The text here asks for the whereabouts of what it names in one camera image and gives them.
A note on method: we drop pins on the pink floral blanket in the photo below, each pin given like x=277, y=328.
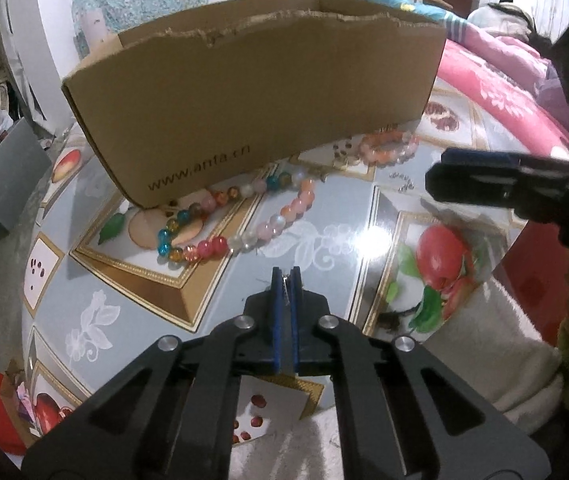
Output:
x=501, y=74

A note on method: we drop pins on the grey storage box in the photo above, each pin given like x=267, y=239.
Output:
x=23, y=162

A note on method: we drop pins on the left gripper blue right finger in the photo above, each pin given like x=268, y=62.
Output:
x=294, y=290

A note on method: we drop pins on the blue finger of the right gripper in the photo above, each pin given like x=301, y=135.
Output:
x=463, y=157

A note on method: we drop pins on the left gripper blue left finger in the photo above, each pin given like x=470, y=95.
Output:
x=278, y=293

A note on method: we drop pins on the brown cardboard box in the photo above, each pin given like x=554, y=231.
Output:
x=197, y=97

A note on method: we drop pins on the white fluffy towel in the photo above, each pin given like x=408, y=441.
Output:
x=495, y=348

